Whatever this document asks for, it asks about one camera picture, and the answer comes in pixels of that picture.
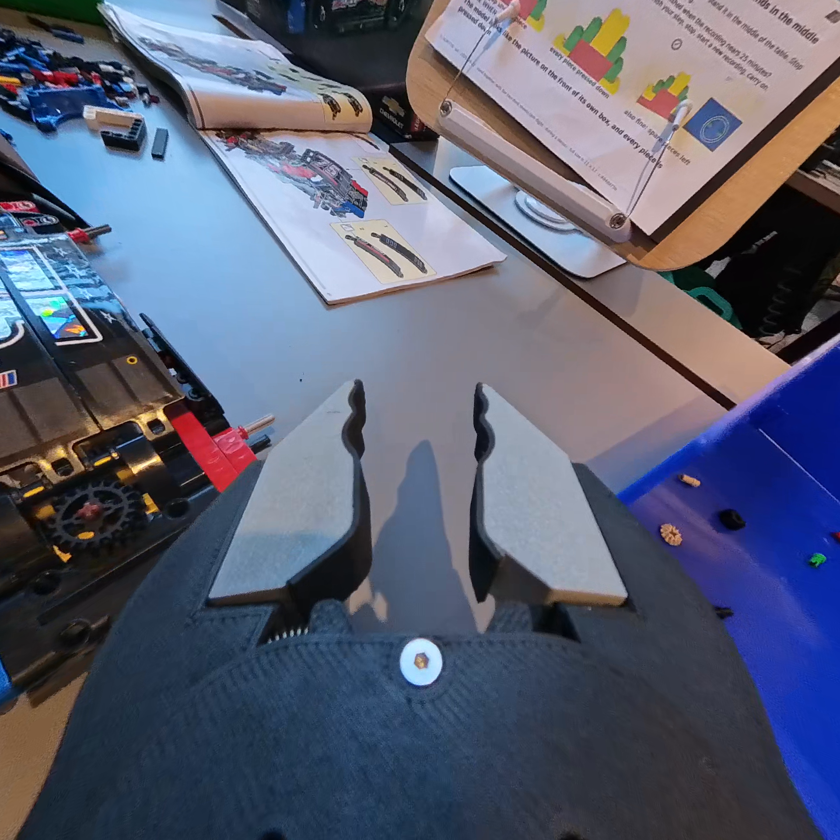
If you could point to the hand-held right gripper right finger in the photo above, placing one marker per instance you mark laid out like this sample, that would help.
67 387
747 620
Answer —
551 525

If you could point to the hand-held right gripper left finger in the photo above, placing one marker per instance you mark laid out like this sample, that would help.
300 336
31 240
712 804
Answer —
295 518

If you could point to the black curved brick panel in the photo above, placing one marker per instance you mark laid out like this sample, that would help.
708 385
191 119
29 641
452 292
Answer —
190 380

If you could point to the toy brick car model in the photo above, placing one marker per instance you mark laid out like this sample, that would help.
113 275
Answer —
98 459

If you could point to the black starred brick panel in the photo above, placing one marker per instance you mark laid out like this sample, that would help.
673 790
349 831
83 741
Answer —
111 380

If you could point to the tan toy gear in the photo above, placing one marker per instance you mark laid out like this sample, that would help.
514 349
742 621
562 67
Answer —
670 534

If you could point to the tan toy brick piece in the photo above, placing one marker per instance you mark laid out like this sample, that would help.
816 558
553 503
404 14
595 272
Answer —
689 480

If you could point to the black toy pin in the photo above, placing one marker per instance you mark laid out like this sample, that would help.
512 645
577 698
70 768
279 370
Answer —
732 520

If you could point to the blue plastic bin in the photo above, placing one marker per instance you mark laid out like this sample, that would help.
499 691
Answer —
754 656

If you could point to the green plastic crate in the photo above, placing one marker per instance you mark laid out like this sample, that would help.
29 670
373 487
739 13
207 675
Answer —
709 298

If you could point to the open instruction booklet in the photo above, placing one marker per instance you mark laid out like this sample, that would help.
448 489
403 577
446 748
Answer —
420 249

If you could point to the wooden document stand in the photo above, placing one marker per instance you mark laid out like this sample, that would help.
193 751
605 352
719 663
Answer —
754 216

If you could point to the printed instruction paper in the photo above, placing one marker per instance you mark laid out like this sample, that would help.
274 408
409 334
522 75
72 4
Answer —
623 98

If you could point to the toy car set box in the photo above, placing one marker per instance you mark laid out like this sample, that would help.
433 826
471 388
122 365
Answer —
354 59

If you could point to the pile of loose toy bricks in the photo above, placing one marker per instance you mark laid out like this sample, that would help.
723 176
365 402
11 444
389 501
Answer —
52 105

